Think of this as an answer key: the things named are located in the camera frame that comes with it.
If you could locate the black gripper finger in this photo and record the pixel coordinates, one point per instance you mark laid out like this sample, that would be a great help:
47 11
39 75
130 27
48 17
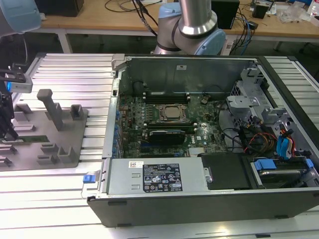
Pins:
12 130

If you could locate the green RAM stick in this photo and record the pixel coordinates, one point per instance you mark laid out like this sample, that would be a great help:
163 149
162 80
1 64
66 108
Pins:
35 138

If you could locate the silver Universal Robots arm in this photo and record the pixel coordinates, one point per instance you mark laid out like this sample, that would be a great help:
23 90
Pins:
189 27

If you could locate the black RAM slots bank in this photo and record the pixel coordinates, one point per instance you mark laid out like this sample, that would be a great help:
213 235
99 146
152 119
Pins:
167 96
195 125

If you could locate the grey parts rack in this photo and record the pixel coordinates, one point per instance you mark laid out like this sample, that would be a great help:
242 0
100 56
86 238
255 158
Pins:
72 139

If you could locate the blue case latch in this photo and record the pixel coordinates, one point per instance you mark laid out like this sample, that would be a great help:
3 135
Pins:
89 179

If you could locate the large black box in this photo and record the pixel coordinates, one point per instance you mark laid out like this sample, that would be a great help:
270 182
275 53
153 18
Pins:
62 7

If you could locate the green motherboard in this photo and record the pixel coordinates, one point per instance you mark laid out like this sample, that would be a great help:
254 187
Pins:
129 139

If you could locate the grey power supply unit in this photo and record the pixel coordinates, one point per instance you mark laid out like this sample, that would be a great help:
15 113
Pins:
124 176

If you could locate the black graphics card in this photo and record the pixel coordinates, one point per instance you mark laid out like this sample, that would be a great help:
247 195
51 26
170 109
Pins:
167 137

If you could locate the silver CPU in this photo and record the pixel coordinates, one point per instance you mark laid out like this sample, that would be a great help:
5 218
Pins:
172 112

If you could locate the silver chipset heatsink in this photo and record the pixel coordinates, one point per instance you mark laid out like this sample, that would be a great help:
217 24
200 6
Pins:
197 151

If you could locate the silver coin battery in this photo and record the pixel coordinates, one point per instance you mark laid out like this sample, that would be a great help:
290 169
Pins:
204 101

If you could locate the black open PC case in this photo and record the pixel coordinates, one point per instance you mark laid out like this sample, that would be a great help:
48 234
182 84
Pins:
199 209

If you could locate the black plastic shroud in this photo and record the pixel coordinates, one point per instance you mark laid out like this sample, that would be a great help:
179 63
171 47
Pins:
226 171

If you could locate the silver drive cage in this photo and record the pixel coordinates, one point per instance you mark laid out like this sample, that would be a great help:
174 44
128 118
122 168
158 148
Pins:
243 104

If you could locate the black upright box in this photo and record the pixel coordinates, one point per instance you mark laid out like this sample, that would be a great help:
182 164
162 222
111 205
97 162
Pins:
228 13

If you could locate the hard disk in blue carrier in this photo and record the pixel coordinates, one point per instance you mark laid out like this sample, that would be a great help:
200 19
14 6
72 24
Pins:
279 174

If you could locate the small black cube device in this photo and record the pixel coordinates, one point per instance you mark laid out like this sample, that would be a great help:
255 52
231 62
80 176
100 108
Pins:
261 10

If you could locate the clear plastic bags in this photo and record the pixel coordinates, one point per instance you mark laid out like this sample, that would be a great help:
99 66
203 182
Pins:
294 13

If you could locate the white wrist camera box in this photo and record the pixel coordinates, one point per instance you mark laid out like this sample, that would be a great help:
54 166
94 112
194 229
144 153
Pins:
20 83

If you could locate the grey metal bracket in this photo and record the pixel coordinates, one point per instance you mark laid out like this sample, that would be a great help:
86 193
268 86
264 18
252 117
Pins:
276 115

